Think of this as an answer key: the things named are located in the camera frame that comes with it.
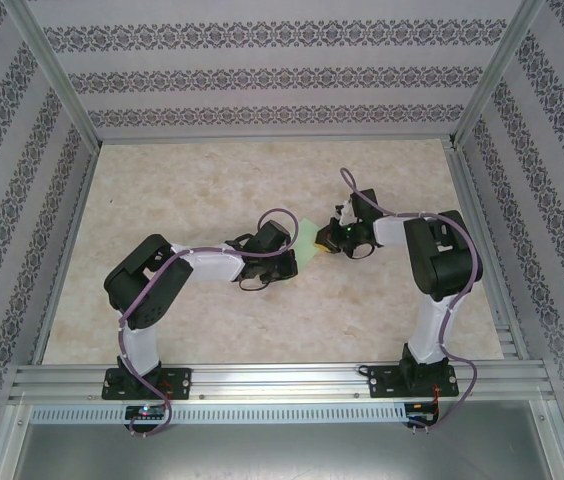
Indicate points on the controller board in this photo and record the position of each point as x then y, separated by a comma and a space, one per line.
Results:
419, 410
144, 412

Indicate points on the thin aluminium wall rail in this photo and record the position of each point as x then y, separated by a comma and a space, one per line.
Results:
272, 137

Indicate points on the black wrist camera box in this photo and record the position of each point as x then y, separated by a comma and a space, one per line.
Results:
272, 236
364, 202

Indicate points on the aluminium frame post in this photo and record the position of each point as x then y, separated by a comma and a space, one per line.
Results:
57, 75
497, 75

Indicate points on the aluminium side rail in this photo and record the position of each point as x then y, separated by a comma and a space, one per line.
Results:
79, 200
468, 200

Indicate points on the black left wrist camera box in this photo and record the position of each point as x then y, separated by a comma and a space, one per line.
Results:
272, 236

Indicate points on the light green paper sheet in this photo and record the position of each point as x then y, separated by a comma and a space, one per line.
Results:
306, 240

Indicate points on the right controller board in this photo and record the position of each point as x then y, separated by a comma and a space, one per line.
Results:
419, 410

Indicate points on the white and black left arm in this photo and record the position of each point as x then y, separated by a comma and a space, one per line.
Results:
212, 265

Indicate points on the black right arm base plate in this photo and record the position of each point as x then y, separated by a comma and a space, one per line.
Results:
384, 382

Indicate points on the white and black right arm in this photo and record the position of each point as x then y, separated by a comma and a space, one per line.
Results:
437, 260

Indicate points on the aluminium mounting rail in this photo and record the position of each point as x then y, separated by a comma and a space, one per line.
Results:
282, 382

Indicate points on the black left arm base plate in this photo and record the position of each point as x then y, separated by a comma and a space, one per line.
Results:
177, 385

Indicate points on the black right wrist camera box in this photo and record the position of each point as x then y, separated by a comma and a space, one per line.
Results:
364, 202

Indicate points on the left controller board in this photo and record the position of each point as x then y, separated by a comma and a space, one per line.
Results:
144, 412

